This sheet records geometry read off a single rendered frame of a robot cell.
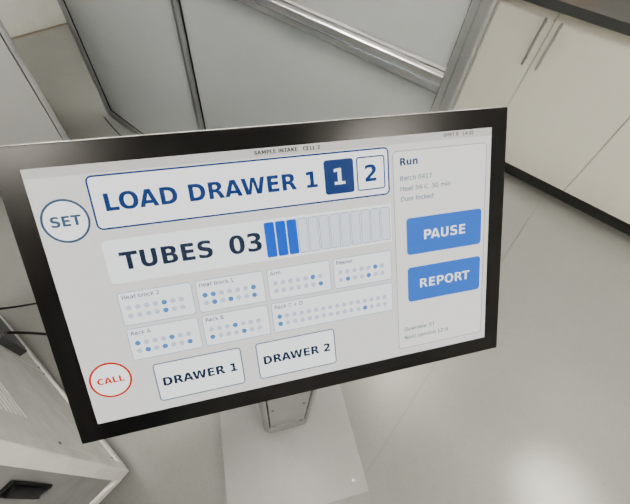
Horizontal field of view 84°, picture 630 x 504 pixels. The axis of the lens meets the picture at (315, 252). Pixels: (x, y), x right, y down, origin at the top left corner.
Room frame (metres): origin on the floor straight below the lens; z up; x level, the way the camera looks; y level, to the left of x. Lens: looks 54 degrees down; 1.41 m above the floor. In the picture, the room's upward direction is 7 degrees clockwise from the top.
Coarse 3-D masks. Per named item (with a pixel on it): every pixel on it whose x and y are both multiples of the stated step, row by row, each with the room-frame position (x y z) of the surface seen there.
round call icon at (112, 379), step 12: (120, 360) 0.10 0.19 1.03; (84, 372) 0.09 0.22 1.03; (96, 372) 0.09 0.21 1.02; (108, 372) 0.09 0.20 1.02; (120, 372) 0.10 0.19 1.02; (96, 384) 0.08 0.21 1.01; (108, 384) 0.08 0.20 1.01; (120, 384) 0.09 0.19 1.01; (132, 384) 0.09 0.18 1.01; (96, 396) 0.07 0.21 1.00; (108, 396) 0.07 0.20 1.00; (120, 396) 0.08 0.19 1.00
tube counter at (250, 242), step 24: (312, 216) 0.25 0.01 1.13; (336, 216) 0.26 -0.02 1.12; (360, 216) 0.27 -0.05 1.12; (384, 216) 0.28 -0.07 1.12; (240, 240) 0.22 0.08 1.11; (264, 240) 0.22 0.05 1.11; (288, 240) 0.23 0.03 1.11; (312, 240) 0.24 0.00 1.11; (336, 240) 0.24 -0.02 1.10; (360, 240) 0.25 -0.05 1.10; (384, 240) 0.26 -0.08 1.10; (240, 264) 0.20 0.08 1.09
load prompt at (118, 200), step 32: (256, 160) 0.27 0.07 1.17; (288, 160) 0.28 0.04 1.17; (320, 160) 0.29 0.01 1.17; (352, 160) 0.30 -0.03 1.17; (384, 160) 0.31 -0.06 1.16; (96, 192) 0.22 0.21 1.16; (128, 192) 0.22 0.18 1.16; (160, 192) 0.23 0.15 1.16; (192, 192) 0.24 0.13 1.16; (224, 192) 0.25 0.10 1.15; (256, 192) 0.25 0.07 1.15; (288, 192) 0.26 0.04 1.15; (320, 192) 0.27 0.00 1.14; (352, 192) 0.28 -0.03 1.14; (384, 192) 0.29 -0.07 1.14; (96, 224) 0.20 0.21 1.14; (128, 224) 0.20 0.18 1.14
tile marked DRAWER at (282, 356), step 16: (304, 336) 0.16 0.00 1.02; (320, 336) 0.17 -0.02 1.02; (256, 352) 0.14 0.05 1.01; (272, 352) 0.14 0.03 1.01; (288, 352) 0.15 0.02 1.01; (304, 352) 0.15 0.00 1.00; (320, 352) 0.15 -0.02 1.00; (336, 352) 0.16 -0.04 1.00; (272, 368) 0.13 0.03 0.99; (288, 368) 0.13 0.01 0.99; (304, 368) 0.14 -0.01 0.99
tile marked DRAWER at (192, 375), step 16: (224, 352) 0.13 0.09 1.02; (240, 352) 0.13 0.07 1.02; (160, 368) 0.11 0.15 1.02; (176, 368) 0.11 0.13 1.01; (192, 368) 0.11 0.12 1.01; (208, 368) 0.12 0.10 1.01; (224, 368) 0.12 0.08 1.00; (240, 368) 0.12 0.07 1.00; (160, 384) 0.09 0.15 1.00; (176, 384) 0.10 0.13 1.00; (192, 384) 0.10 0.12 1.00; (208, 384) 0.10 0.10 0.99; (224, 384) 0.10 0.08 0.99; (240, 384) 0.11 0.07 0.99; (160, 400) 0.08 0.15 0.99
